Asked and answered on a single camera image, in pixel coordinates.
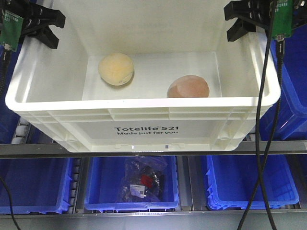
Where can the cream soft ball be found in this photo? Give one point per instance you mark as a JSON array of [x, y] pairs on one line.
[[116, 69]]

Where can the plastic bag of parts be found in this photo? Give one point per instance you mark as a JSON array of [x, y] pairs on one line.
[[143, 180]]

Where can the lower grey shelf rail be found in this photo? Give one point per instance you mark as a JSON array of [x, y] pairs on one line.
[[145, 214]]

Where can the green left circuit board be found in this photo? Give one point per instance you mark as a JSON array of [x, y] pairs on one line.
[[11, 31]]

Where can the green circuit board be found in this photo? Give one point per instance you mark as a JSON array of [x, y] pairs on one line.
[[283, 20], [11, 31]]

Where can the grey metal shelf rail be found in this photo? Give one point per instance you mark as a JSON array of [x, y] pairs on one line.
[[54, 150]]

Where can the blue bin lower middle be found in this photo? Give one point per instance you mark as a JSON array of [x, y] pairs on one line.
[[103, 184]]

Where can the pink soft ball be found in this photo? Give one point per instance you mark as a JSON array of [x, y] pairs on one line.
[[189, 86]]

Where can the white shelf roller track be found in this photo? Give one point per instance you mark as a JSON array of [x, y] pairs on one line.
[[21, 132]]

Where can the white plastic tote box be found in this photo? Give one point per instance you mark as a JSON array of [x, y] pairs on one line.
[[61, 93]]

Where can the blue bin lower left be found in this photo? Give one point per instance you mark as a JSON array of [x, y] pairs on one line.
[[36, 185]]

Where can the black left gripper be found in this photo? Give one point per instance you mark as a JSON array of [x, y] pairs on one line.
[[37, 20]]

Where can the green right circuit board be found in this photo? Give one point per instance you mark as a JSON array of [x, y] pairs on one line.
[[283, 20]]

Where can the blue bin lower right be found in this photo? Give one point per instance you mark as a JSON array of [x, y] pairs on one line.
[[231, 180]]

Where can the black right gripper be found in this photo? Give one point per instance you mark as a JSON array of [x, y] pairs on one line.
[[250, 14]]

